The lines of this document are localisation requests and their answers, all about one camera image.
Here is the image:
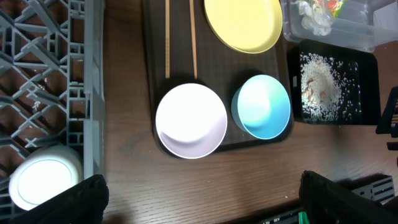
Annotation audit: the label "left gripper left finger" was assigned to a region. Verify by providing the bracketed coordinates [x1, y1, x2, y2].
[10, 174, 109, 224]

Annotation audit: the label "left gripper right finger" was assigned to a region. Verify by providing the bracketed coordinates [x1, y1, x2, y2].
[299, 170, 397, 224]

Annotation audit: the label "rice food scraps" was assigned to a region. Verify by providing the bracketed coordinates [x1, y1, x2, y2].
[300, 53, 362, 124]

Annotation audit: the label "light blue bowl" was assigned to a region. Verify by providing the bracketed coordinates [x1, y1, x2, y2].
[231, 75, 291, 140]

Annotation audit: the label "pink bowl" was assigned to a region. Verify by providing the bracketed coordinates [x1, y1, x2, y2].
[155, 83, 228, 159]

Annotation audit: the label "clear plastic film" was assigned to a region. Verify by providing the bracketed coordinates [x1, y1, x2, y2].
[293, 0, 333, 36]

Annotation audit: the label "green snack wrapper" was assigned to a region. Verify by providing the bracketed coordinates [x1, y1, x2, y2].
[315, 0, 346, 17]

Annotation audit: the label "wooden chopstick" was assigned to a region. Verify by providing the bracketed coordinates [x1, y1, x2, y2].
[189, 0, 198, 79]
[165, 0, 170, 78]

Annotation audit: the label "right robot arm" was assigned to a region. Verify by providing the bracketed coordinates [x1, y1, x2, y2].
[376, 87, 397, 139]

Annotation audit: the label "black tray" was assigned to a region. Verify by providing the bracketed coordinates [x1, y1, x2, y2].
[287, 40, 381, 126]

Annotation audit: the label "grey dish rack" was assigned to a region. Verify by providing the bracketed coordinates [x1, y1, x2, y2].
[1, 0, 105, 223]

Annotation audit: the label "dark brown serving tray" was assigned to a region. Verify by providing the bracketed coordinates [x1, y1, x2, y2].
[142, 0, 295, 158]

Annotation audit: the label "clear plastic container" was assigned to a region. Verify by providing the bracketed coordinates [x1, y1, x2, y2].
[280, 0, 397, 52]

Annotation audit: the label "yellow plate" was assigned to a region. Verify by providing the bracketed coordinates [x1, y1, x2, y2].
[204, 0, 282, 54]

